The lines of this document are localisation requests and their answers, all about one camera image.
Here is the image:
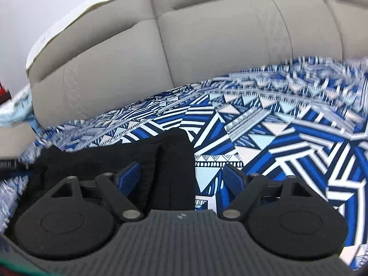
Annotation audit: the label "black pants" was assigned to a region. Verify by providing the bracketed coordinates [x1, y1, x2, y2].
[11, 128, 196, 223]

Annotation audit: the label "light blue clothes pile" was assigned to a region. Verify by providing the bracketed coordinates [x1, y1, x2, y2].
[1, 84, 35, 127]

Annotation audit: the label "brown wooden cabinet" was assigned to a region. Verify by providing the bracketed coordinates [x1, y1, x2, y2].
[0, 83, 11, 105]

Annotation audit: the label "blue white patterned cloth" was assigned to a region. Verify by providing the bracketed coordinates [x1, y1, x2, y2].
[1, 57, 367, 275]

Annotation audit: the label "beige leather sofa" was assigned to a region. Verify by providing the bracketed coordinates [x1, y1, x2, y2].
[1, 0, 367, 161]

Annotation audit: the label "white cloth on sofa back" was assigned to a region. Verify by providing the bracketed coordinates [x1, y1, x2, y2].
[25, 0, 113, 78]

